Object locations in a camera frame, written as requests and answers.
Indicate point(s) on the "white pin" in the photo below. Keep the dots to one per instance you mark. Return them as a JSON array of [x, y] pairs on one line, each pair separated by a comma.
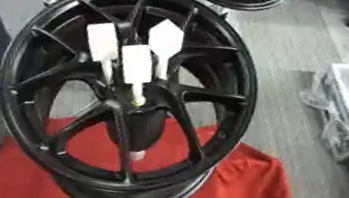
[[136, 64], [102, 41]]

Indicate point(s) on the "black spoked wheel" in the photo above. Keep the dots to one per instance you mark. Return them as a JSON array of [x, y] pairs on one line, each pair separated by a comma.
[[227, 89]]

